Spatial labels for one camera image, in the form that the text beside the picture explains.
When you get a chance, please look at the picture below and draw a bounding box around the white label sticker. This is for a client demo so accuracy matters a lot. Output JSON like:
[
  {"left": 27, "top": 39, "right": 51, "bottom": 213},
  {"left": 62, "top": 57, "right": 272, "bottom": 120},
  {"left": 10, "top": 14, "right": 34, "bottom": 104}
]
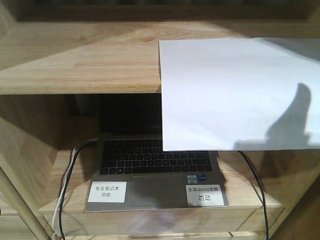
[
  {"left": 88, "top": 181, "right": 127, "bottom": 203},
  {"left": 185, "top": 184, "right": 226, "bottom": 207}
]

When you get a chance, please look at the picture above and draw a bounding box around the white label sticker right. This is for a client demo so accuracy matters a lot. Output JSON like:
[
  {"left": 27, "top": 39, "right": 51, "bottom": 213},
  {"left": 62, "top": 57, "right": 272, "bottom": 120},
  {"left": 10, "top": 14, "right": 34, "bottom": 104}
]
[{"left": 185, "top": 184, "right": 226, "bottom": 207}]

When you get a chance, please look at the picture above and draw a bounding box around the white cable left of laptop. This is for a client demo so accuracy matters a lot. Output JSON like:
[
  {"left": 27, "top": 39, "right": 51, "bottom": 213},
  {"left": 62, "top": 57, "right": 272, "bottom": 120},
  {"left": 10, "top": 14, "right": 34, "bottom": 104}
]
[{"left": 51, "top": 147, "right": 77, "bottom": 237}]

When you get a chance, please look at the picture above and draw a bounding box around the black cable of laptop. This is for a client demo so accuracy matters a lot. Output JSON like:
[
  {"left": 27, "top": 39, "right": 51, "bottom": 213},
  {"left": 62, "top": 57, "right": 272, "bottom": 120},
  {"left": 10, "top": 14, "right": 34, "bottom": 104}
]
[
  {"left": 58, "top": 141, "right": 99, "bottom": 240},
  {"left": 237, "top": 150, "right": 270, "bottom": 240}
]

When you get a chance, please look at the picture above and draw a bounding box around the wooden upper shelf board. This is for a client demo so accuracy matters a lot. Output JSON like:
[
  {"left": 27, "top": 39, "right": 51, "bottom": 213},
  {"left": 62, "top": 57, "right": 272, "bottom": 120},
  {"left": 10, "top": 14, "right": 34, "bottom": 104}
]
[{"left": 0, "top": 20, "right": 320, "bottom": 95}]

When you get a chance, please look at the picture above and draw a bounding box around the white label sticker left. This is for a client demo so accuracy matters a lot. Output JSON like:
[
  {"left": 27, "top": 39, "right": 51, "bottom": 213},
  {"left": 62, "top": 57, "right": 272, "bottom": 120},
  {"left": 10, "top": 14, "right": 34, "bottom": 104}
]
[{"left": 88, "top": 181, "right": 127, "bottom": 203}]

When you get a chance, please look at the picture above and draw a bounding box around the black cable right of laptop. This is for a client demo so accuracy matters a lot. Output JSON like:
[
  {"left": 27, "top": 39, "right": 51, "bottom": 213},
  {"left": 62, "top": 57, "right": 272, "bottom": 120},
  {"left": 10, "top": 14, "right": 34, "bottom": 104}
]
[{"left": 237, "top": 150, "right": 270, "bottom": 240}]

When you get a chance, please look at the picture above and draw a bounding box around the white paper sheet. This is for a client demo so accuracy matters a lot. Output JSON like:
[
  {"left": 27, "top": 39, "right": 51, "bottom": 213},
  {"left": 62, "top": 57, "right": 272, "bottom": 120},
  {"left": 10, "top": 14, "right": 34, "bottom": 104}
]
[{"left": 159, "top": 38, "right": 320, "bottom": 151}]

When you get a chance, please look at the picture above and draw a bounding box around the silver laptop computer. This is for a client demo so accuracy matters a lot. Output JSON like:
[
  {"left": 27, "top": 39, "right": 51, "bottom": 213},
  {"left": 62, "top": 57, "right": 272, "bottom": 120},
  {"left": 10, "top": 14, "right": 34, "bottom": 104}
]
[{"left": 86, "top": 93, "right": 229, "bottom": 213}]

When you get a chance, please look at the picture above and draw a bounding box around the black cable left of laptop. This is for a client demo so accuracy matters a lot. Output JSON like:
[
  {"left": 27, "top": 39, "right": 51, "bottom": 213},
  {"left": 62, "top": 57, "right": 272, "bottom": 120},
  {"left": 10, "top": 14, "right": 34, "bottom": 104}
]
[{"left": 58, "top": 141, "right": 99, "bottom": 240}]

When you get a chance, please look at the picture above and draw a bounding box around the cream vertical pole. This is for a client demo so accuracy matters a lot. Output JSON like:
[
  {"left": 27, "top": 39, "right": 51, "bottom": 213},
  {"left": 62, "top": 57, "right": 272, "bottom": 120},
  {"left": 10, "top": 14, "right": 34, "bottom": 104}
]
[{"left": 0, "top": 168, "right": 51, "bottom": 240}]

